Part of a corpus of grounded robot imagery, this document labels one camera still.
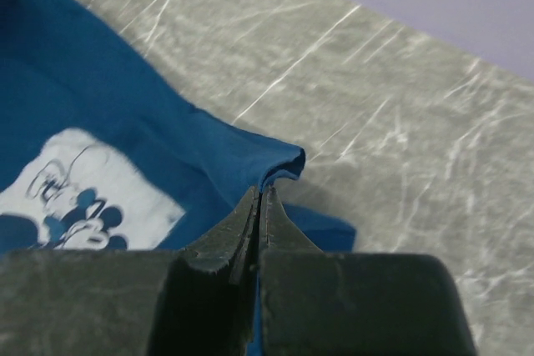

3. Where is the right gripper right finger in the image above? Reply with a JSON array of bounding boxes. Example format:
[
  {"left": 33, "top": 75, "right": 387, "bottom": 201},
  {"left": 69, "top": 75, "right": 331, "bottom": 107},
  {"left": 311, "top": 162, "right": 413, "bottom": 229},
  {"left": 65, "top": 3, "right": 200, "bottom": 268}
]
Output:
[{"left": 258, "top": 188, "right": 476, "bottom": 355}]

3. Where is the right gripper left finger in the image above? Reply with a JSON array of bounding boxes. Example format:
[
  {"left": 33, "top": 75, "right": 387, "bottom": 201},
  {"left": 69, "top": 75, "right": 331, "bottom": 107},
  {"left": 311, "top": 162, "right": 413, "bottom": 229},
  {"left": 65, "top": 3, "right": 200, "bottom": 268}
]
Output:
[{"left": 1, "top": 188, "right": 259, "bottom": 355}]

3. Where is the blue printed t-shirt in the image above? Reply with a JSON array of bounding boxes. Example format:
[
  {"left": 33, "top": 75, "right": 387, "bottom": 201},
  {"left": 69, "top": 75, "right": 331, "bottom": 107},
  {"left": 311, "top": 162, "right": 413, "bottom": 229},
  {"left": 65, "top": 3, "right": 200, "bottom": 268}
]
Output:
[{"left": 1, "top": 0, "right": 355, "bottom": 355}]

